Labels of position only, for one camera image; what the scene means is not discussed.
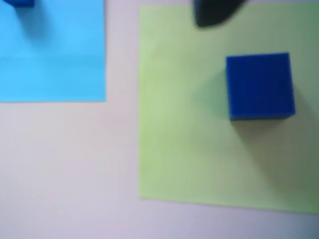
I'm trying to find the light blue paper square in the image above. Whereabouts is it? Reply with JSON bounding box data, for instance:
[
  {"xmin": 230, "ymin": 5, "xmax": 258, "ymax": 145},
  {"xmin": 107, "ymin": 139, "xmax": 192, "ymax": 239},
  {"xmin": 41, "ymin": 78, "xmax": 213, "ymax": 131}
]
[{"xmin": 0, "ymin": 0, "xmax": 107, "ymax": 103}]

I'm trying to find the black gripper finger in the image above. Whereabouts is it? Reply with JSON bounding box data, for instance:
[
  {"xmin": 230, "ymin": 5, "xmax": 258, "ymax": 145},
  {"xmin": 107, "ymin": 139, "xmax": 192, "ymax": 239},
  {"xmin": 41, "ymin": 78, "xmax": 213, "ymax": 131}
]
[{"xmin": 193, "ymin": 0, "xmax": 246, "ymax": 28}]

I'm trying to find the small blue cube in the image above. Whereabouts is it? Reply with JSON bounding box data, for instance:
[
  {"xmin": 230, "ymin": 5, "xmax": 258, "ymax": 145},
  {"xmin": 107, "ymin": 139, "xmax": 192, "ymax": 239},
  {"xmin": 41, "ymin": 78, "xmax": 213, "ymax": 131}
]
[{"xmin": 225, "ymin": 51, "xmax": 297, "ymax": 122}]

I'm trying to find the tiny blue cube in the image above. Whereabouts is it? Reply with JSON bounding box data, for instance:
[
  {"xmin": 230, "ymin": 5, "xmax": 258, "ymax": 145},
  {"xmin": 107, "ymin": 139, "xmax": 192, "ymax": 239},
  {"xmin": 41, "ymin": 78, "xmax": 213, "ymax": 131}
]
[{"xmin": 2, "ymin": 0, "xmax": 36, "ymax": 8}]

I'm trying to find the green paper square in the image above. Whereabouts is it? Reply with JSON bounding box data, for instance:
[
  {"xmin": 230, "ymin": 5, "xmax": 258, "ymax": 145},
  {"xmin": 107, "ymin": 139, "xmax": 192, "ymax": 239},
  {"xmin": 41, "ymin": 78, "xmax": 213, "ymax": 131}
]
[{"xmin": 138, "ymin": 1, "xmax": 319, "ymax": 215}]

